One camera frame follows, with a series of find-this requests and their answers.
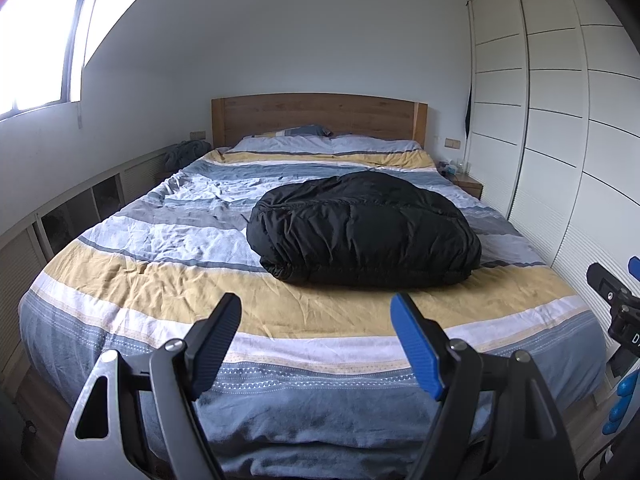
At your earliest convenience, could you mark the low white shelf unit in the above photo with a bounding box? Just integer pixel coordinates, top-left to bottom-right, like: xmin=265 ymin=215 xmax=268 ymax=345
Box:
xmin=0 ymin=144 xmax=177 ymax=366

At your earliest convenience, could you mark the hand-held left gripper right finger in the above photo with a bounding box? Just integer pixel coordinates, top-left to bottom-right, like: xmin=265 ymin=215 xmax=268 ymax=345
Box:
xmin=390 ymin=292 xmax=571 ymax=480

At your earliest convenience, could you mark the blue pillow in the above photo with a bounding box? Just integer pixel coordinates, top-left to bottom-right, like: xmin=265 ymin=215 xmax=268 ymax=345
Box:
xmin=250 ymin=124 xmax=334 ymax=139

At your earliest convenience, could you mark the window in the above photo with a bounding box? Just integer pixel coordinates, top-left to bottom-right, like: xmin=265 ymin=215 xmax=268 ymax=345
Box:
xmin=0 ymin=0 xmax=97 ymax=122

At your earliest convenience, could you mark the wooden bed headboard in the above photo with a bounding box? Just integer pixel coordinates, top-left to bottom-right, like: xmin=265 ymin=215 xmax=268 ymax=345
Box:
xmin=211 ymin=93 xmax=429 ymax=151

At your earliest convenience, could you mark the black puffer jacket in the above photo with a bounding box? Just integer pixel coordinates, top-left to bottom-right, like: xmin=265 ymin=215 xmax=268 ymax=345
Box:
xmin=246 ymin=170 xmax=483 ymax=289

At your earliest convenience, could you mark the white sliding wardrobe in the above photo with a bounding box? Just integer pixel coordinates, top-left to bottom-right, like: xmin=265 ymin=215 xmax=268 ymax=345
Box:
xmin=465 ymin=0 xmax=640 ymax=321

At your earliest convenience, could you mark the striped duvet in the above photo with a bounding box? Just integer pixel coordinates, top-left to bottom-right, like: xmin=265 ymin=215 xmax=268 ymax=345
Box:
xmin=20 ymin=147 xmax=608 ymax=466

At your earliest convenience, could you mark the grey-blue crumpled cloth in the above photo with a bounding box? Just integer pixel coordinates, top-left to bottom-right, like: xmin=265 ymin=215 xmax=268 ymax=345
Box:
xmin=163 ymin=140 xmax=212 ymax=172

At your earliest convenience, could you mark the wooden nightstand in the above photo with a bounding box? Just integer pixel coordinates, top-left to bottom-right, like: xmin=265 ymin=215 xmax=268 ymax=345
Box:
xmin=447 ymin=174 xmax=485 ymax=201

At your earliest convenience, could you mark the pale striped pillow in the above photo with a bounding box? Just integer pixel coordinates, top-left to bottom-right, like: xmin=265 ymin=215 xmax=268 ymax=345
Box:
xmin=232 ymin=133 xmax=424 ymax=155

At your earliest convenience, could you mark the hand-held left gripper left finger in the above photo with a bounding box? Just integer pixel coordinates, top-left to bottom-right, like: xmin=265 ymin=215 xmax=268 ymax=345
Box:
xmin=57 ymin=292 xmax=244 ymax=480

